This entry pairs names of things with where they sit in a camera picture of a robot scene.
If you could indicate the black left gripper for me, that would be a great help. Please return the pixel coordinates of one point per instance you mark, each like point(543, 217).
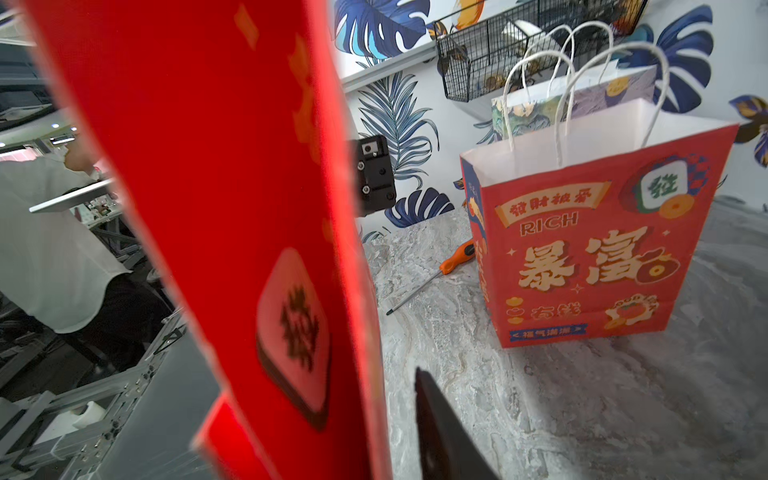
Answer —
point(375, 184)

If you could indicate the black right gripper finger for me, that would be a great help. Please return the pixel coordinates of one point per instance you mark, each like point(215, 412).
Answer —
point(446, 450)

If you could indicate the red paper bag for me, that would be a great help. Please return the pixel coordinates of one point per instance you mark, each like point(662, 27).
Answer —
point(586, 228)
point(224, 125)

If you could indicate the floral paper bag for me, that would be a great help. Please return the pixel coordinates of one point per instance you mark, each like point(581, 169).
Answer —
point(531, 107)

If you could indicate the person in white shirt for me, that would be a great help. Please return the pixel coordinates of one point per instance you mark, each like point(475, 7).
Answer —
point(58, 272)

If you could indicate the orange handled screwdriver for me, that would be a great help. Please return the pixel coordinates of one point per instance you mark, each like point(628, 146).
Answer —
point(462, 255)

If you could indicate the black wire basket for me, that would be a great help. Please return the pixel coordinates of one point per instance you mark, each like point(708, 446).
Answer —
point(479, 43)

